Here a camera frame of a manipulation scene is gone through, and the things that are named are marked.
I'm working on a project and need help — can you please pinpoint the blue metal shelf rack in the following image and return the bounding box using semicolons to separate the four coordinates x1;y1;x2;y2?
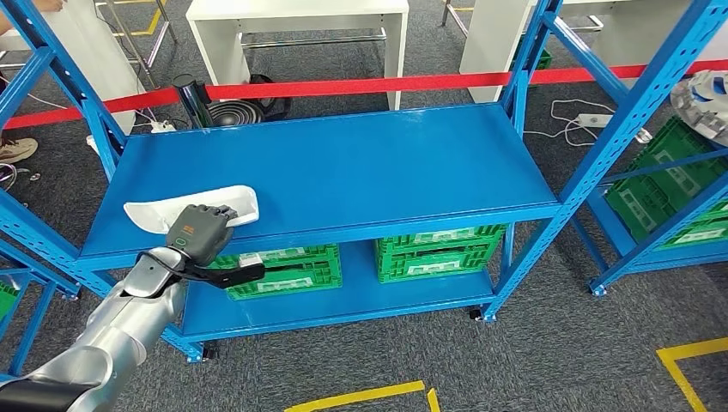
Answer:
0;237;81;377
570;150;728;300
0;0;728;365

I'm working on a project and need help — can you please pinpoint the yellow floor tape strip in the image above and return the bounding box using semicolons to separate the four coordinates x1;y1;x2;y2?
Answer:
113;5;164;36

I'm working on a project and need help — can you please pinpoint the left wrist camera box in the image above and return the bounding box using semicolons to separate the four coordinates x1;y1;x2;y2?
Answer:
180;260;267;291

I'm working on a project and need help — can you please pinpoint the grey metal casting part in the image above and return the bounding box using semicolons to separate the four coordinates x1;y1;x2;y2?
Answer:
670;70;728;148

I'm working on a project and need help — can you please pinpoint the black round object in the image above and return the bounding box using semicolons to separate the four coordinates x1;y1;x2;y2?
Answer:
249;72;292;119

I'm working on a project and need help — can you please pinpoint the white board panel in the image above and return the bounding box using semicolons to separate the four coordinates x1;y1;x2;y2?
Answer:
42;0;148;135

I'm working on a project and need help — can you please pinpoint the black stanchion post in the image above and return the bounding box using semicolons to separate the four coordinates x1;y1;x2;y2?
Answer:
172;72;265;129

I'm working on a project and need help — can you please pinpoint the white cable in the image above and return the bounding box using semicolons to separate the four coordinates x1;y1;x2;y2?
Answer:
524;99;618;149

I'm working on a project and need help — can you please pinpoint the chrome metal frame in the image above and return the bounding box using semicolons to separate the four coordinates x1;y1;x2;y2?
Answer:
96;0;179;78

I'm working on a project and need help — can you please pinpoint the yellow floor tape square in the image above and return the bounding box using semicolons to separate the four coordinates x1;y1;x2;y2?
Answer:
655;338;728;412
284;380;442;412

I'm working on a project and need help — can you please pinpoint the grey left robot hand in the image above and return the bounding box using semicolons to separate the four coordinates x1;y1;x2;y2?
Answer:
166;203;239;267

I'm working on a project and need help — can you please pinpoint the green plastic crate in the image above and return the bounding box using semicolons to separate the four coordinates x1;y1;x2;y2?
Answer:
510;34;553;72
604;181;728;254
376;225;509;284
620;116;728;223
207;244;343;300
0;281;21;319

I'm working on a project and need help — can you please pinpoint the person's foot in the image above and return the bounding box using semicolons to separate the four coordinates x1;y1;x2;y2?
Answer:
0;136;39;164

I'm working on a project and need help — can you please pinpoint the white curved plastic part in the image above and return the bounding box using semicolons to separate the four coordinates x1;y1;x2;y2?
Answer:
123;185;260;235

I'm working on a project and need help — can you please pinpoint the red barrier tape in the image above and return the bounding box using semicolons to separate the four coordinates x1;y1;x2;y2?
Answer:
4;58;728;130

